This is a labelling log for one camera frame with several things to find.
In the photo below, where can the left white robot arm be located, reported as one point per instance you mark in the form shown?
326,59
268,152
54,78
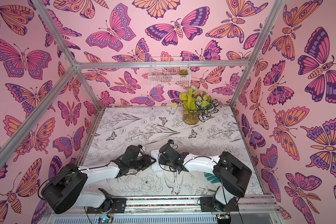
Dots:
67,188

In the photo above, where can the front mounting rail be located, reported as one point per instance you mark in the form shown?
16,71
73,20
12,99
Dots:
260,209

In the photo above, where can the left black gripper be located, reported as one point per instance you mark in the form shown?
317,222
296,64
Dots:
147,161

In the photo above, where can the aluminium frame structure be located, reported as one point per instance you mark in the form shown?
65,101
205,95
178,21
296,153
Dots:
13,142

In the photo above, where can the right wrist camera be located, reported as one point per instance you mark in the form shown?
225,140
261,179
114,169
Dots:
171,142

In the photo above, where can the white digital alarm clock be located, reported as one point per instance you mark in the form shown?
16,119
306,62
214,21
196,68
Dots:
156,166

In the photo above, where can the green rubber glove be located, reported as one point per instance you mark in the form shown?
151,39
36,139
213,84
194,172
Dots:
211,178

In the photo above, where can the small succulent in basket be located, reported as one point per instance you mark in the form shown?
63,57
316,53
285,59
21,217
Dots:
183,72

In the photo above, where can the white wire basket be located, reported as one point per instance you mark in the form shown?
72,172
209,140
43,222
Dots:
164,71

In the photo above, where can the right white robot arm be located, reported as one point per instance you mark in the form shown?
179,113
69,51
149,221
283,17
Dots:
233,175

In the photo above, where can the glass vase with plants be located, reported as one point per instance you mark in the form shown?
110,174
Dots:
197,105

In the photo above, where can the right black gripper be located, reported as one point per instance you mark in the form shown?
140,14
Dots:
166,157

